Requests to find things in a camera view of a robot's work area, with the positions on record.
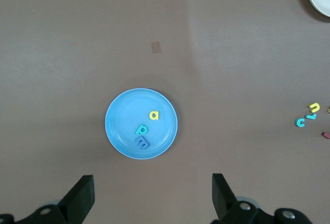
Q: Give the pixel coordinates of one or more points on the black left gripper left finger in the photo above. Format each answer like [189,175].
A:
[72,206]

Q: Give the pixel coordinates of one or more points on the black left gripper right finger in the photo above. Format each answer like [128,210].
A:
[232,211]

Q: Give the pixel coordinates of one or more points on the yellow letter D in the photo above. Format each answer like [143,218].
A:
[156,115]

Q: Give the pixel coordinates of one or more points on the small square tape patch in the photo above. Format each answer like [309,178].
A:
[156,47]

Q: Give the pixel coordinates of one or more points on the teal letter p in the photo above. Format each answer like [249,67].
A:
[145,130]

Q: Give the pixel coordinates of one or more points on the blue plate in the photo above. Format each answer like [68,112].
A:
[123,115]

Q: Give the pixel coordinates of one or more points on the teal letter c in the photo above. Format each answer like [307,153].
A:
[297,122]

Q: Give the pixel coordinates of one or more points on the small teal letter l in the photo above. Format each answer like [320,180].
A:
[310,117]

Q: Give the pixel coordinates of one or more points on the yellow letter u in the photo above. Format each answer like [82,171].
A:
[314,104]

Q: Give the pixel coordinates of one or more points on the blue letter m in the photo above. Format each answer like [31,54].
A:
[141,142]

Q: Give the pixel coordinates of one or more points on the red letter f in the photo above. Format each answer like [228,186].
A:
[326,135]

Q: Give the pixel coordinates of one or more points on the brown table cover sheet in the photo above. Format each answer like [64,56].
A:
[77,53]

